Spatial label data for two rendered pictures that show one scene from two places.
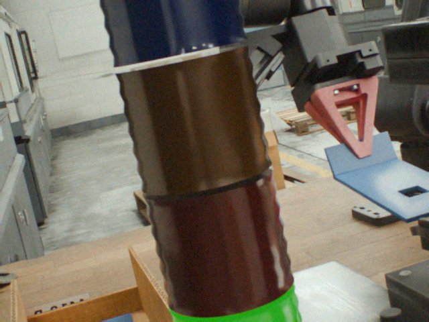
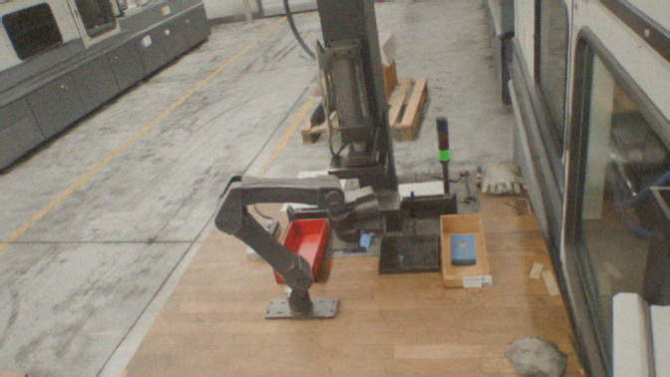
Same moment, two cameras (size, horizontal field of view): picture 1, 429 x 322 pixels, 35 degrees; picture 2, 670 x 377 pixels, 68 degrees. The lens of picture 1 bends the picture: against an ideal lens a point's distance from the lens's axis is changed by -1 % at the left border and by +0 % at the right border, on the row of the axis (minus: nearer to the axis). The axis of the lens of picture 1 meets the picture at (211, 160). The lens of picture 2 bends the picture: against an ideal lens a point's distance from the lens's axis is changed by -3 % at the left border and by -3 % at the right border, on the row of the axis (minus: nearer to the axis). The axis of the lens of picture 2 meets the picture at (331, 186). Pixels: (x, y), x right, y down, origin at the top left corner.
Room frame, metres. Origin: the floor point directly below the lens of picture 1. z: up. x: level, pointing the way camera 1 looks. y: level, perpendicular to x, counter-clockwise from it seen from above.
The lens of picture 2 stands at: (1.69, 0.38, 1.85)
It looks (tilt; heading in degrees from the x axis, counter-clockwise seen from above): 29 degrees down; 209
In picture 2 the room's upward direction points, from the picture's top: 11 degrees counter-clockwise
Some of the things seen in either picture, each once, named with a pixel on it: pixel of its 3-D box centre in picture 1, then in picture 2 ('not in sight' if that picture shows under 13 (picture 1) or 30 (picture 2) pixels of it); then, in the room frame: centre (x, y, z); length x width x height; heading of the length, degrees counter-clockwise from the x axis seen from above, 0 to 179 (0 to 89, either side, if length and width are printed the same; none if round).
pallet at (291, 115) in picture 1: (333, 111); not in sight; (7.14, -1.36, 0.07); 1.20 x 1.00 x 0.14; 103
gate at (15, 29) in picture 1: (28, 62); not in sight; (7.22, 1.64, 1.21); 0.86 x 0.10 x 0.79; 11
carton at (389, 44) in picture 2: not in sight; (367, 66); (-2.91, -1.49, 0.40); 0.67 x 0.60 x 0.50; 6
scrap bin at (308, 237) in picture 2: not in sight; (302, 249); (0.61, -0.36, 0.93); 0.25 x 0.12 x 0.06; 14
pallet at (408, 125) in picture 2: not in sight; (369, 108); (-2.61, -1.41, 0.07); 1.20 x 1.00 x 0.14; 8
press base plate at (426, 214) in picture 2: not in sight; (382, 214); (0.32, -0.20, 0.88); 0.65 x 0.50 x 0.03; 104
